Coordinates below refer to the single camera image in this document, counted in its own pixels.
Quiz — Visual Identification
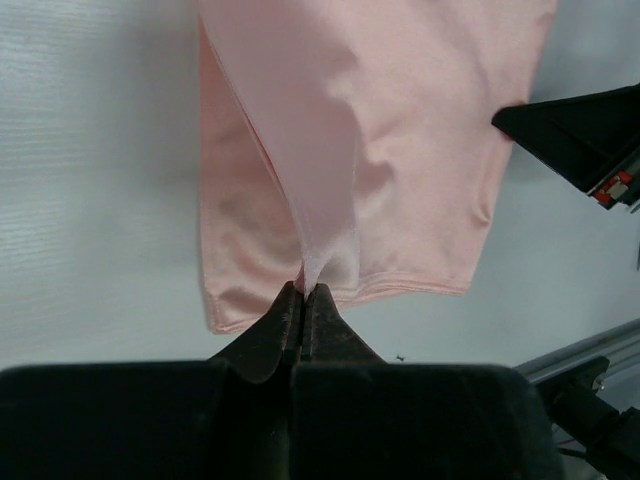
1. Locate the pink satin napkin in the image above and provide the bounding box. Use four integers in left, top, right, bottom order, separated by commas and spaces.
198, 1, 557, 333

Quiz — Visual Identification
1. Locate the aluminium front rail frame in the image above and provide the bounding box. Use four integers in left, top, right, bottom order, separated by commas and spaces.
516, 319, 639, 389

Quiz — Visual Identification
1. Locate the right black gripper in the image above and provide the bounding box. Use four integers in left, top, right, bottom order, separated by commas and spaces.
491, 85, 639, 213

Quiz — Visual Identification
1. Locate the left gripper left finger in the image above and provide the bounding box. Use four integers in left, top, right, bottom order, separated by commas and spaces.
1, 284, 303, 479

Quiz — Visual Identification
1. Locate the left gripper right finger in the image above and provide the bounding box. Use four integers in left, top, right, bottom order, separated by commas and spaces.
289, 285, 560, 479

